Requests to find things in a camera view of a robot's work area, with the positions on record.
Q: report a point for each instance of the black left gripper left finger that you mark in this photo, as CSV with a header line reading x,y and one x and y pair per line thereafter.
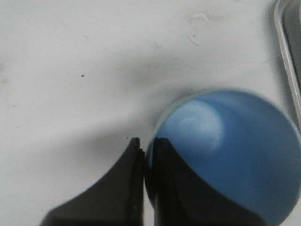
x,y
114,200

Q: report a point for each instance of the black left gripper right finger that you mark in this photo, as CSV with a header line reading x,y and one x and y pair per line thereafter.
x,y
182,198

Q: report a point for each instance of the light blue plastic cup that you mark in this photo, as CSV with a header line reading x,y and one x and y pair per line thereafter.
x,y
241,145

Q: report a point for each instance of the silver electronic kitchen scale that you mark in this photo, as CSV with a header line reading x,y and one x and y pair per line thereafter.
x,y
287,18

